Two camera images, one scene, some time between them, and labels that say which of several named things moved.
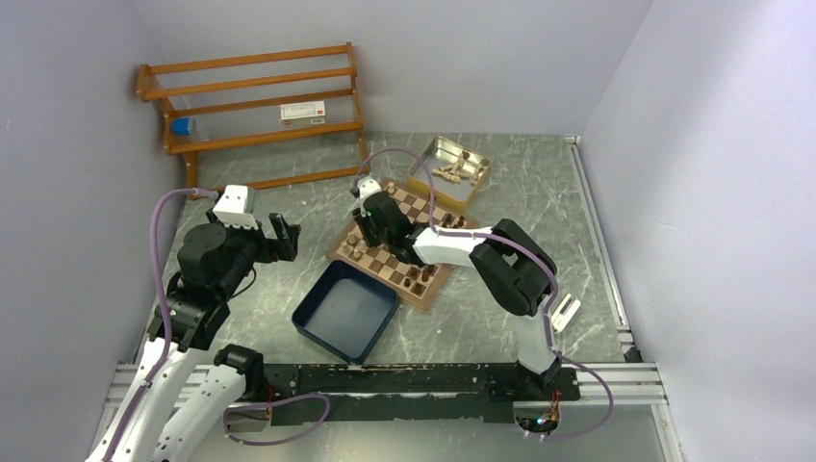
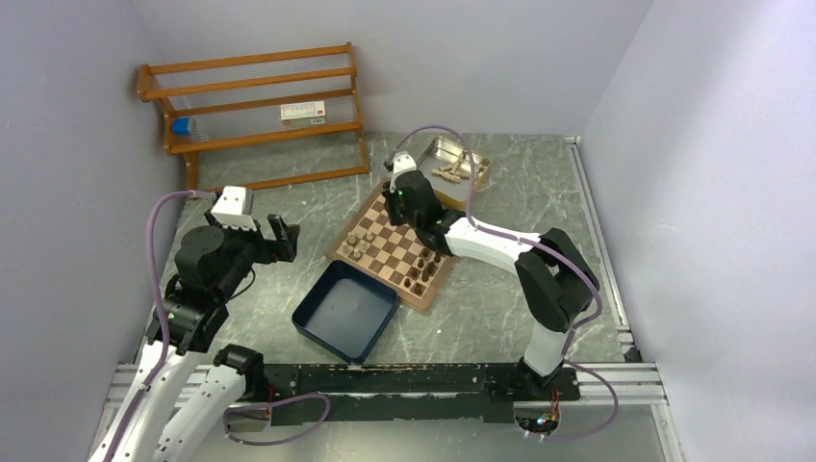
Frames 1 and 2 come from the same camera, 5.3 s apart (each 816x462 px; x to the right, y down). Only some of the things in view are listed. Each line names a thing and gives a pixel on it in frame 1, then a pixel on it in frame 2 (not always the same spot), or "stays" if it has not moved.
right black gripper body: x=372 y=237 → x=395 y=213
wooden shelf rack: x=261 y=120 stays
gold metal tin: x=457 y=171 stays
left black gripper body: x=262 y=248 stays
